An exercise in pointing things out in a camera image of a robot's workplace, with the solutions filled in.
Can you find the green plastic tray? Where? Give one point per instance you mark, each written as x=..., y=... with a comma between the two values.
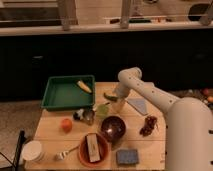
x=63, y=93

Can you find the blue sponge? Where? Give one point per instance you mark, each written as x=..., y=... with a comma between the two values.
x=127, y=157

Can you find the green cup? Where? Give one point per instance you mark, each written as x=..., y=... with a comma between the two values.
x=102, y=110

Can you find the silver fork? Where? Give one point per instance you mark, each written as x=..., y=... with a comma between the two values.
x=63, y=154

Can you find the purple bowl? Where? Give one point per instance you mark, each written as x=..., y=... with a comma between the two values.
x=113, y=128

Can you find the orange bowl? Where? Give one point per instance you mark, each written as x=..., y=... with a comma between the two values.
x=83, y=155

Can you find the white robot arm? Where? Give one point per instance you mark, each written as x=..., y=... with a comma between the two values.
x=189, y=132

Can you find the bunch of dark grapes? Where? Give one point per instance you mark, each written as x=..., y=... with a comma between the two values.
x=149, y=125

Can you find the black and white small toy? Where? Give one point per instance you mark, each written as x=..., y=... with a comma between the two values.
x=78, y=115

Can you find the wooden block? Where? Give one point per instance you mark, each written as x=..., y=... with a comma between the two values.
x=93, y=148

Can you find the orange fruit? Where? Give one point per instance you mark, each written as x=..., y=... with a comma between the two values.
x=66, y=125

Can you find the grey triangular cloth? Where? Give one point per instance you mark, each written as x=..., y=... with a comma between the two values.
x=138, y=104

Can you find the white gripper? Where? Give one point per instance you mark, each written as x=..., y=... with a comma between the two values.
x=121, y=100

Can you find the metal measuring cup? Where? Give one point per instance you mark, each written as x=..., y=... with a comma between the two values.
x=88, y=117

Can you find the yellow corn cob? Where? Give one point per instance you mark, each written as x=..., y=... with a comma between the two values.
x=84, y=87

